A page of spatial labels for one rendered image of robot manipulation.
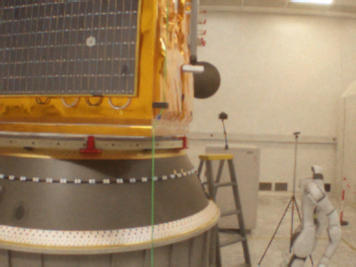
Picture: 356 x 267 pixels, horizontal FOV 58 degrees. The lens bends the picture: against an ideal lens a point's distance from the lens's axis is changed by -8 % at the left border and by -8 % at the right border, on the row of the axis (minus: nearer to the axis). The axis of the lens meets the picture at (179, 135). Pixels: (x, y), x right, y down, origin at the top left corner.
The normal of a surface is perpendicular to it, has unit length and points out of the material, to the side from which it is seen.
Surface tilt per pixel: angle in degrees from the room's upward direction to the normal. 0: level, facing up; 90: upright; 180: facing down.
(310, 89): 90
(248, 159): 90
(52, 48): 90
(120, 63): 90
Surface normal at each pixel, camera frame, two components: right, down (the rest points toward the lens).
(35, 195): 0.03, -0.45
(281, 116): -0.11, 0.02
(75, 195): 0.24, -0.44
